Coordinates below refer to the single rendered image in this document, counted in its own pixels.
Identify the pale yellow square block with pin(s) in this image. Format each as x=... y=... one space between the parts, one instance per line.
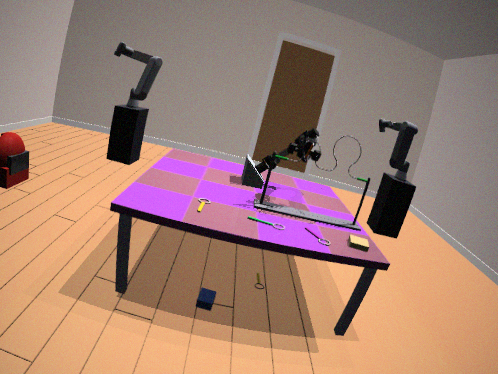
x=358 y=243

